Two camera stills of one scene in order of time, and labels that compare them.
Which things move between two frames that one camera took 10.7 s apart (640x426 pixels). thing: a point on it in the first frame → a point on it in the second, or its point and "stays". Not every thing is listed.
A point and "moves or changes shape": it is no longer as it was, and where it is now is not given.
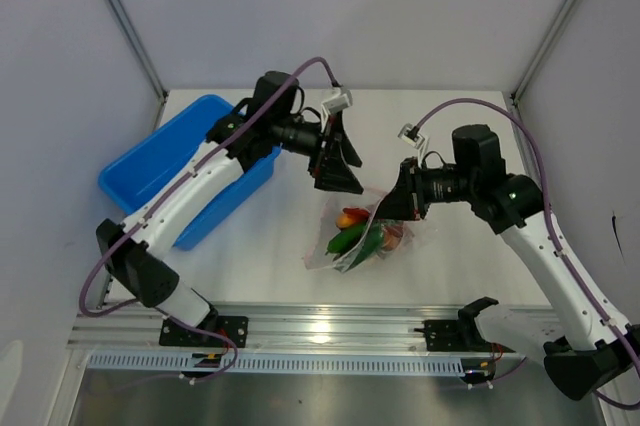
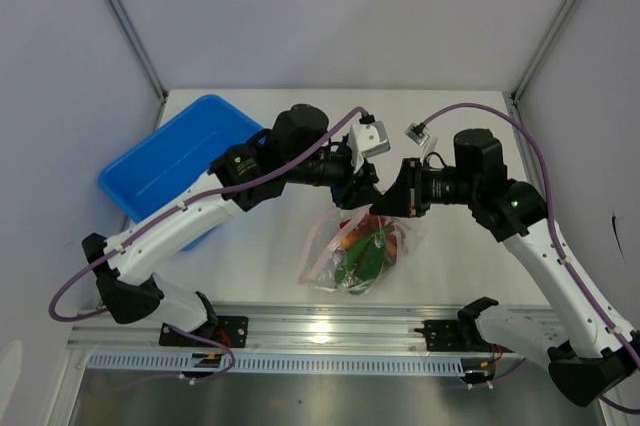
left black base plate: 235,327 stays
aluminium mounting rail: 272,328 stays
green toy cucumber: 346,239 → 365,265
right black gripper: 407,201 stays
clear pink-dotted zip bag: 347,236 moves or changes shape
